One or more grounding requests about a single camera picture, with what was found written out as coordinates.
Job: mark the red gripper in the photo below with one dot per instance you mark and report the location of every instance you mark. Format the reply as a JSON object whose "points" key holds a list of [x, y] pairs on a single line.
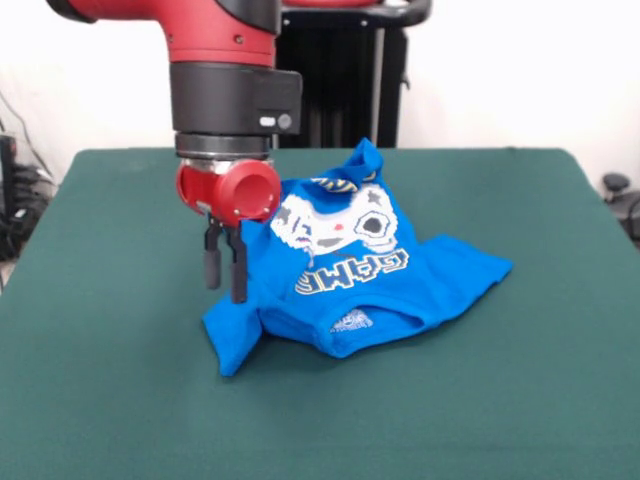
{"points": [[235, 192]]}

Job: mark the blue printed t-shirt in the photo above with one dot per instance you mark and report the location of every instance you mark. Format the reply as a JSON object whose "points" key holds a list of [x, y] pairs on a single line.
{"points": [[390, 280]]}

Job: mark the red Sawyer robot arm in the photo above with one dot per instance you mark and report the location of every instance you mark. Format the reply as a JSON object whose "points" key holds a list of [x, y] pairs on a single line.
{"points": [[220, 75]]}

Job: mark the dark green table cloth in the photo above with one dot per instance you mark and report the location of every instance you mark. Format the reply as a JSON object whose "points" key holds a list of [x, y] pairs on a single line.
{"points": [[200, 425]]}

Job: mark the black electronics box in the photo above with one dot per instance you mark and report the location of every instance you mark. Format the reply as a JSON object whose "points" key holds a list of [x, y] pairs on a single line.
{"points": [[7, 175]]}

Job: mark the black chair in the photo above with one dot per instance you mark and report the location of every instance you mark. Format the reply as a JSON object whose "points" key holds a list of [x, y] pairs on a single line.
{"points": [[622, 195]]}

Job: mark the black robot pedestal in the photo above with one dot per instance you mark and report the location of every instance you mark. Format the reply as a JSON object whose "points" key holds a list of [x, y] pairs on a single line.
{"points": [[350, 75]]}

